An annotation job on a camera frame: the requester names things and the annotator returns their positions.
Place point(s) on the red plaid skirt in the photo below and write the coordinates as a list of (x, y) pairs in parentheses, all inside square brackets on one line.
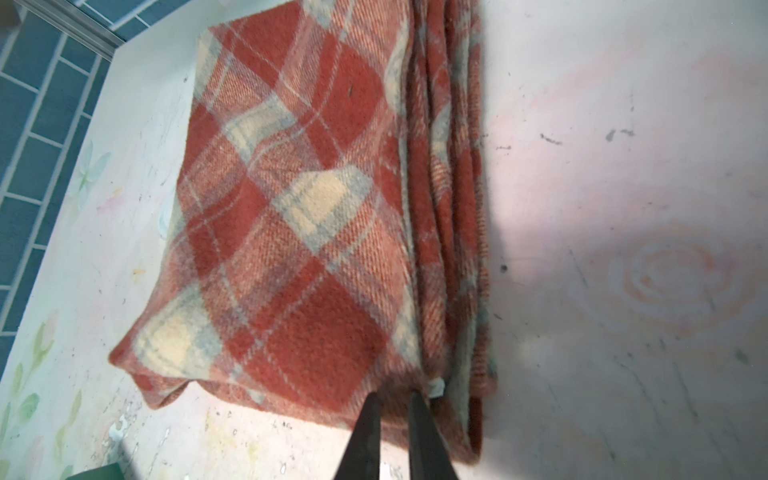
[(328, 234)]

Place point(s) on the dark green rectangular board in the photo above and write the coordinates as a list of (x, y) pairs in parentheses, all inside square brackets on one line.
[(106, 472)]

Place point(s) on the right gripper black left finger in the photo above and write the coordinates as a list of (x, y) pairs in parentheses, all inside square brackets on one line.
[(361, 459)]

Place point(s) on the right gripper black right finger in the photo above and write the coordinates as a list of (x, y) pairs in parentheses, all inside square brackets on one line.
[(428, 457)]

